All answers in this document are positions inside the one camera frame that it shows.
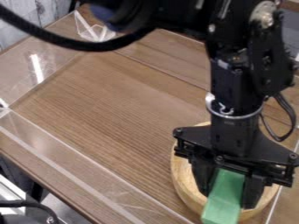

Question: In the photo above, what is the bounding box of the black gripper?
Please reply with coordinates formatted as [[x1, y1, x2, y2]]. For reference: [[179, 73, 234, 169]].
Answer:
[[172, 117, 299, 210]]

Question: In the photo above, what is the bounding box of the clear acrylic tray wall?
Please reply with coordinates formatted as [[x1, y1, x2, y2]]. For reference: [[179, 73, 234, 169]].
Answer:
[[0, 99, 198, 224]]

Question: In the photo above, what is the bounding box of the black cable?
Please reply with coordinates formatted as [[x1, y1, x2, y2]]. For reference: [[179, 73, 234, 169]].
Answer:
[[0, 3, 156, 53]]

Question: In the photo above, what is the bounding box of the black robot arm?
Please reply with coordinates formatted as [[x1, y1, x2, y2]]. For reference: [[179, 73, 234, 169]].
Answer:
[[84, 0, 299, 209]]

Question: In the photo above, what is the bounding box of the brown wooden bowl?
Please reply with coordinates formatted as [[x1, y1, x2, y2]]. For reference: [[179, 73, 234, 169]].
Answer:
[[170, 122, 282, 222]]

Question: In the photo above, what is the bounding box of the clear acrylic corner bracket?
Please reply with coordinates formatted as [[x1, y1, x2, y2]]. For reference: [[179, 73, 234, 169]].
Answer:
[[73, 10, 116, 42]]

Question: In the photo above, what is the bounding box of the green rectangular block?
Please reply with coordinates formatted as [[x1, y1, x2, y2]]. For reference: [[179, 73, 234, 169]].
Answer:
[[200, 170, 244, 224]]

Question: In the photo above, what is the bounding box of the black clamp with cable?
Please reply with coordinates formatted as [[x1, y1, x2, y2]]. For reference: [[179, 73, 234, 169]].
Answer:
[[0, 197, 60, 224]]

